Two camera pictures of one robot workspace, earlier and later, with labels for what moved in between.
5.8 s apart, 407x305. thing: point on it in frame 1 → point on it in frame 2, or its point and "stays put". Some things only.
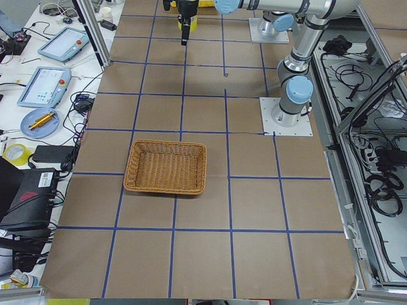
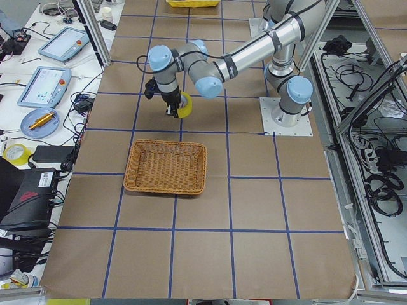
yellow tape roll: (193, 23) → (187, 110)
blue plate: (44, 130) stays put
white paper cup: (107, 14) stays put
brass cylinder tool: (41, 120) stays put
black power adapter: (53, 153) stays put
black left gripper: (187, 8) → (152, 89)
